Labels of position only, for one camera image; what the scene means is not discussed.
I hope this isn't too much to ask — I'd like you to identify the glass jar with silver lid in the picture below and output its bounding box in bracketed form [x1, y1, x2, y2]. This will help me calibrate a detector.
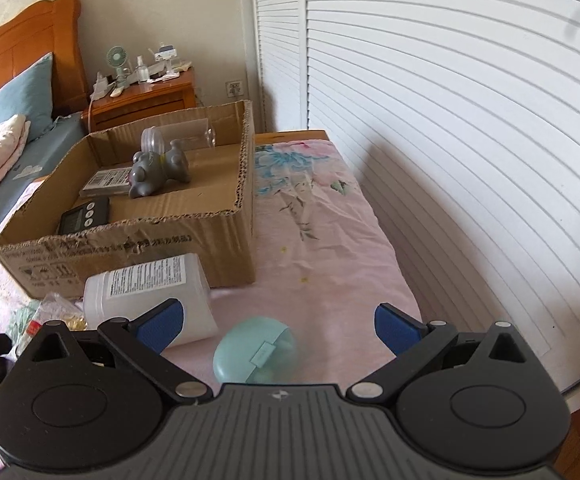
[17, 292, 87, 346]

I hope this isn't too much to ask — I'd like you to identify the grey rubber toy figure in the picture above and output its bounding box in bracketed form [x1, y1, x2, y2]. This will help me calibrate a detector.
[128, 140, 191, 200]

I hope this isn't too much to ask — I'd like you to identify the small green desk fan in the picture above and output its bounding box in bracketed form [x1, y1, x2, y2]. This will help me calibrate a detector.
[106, 46, 127, 83]

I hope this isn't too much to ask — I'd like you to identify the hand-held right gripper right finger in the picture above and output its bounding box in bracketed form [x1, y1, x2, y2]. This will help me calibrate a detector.
[345, 303, 538, 406]

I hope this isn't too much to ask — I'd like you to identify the clear plastic cup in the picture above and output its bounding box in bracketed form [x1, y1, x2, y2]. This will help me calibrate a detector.
[140, 119, 217, 155]

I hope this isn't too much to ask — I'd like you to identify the white phone stand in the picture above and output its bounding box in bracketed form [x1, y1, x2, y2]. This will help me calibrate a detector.
[152, 42, 181, 81]

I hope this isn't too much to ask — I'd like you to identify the blue bed sheet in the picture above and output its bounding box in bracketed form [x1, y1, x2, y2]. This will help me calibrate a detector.
[0, 112, 88, 271]

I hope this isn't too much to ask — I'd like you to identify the wooden bed headboard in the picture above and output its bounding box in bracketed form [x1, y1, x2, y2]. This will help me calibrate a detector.
[0, 0, 88, 113]

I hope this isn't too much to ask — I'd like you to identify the clear labelled plastic case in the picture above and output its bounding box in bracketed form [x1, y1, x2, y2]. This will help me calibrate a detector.
[80, 170, 132, 197]

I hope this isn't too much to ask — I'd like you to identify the pink floral blanket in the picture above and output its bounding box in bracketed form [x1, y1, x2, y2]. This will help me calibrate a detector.
[0, 140, 423, 480]

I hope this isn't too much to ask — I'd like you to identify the large blue pillow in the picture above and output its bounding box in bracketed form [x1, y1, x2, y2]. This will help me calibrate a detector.
[0, 52, 55, 141]

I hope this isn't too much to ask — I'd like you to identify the teal round case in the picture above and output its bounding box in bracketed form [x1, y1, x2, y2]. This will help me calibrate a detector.
[213, 316, 299, 387]

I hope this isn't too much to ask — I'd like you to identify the white plastic bottle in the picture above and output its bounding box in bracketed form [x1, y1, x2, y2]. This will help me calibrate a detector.
[82, 253, 219, 348]

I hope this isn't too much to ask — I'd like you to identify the wooden nightstand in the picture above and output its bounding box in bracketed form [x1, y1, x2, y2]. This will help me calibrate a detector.
[82, 67, 197, 133]

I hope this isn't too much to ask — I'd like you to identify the narrow white louvered door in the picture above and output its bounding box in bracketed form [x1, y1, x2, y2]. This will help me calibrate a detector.
[251, 0, 311, 133]

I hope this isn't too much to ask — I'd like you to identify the brown cardboard box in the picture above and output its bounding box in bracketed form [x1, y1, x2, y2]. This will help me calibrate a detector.
[0, 100, 257, 301]

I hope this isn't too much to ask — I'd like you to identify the wide white louvered door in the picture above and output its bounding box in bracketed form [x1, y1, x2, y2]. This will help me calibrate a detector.
[304, 0, 580, 396]

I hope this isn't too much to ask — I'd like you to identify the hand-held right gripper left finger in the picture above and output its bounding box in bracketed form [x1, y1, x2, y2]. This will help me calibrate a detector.
[27, 298, 211, 403]

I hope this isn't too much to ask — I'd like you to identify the black digital timer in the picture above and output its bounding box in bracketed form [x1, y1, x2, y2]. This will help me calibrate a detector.
[59, 196, 112, 235]

